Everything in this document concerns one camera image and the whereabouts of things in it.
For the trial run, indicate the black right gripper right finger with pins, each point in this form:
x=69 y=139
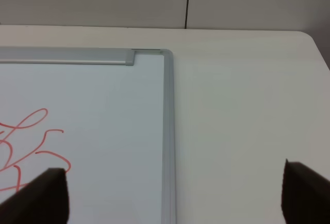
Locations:
x=305 y=195

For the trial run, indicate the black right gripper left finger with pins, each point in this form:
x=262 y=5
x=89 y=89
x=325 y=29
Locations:
x=44 y=200

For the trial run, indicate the white whiteboard with grey frame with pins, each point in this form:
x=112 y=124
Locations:
x=105 y=116

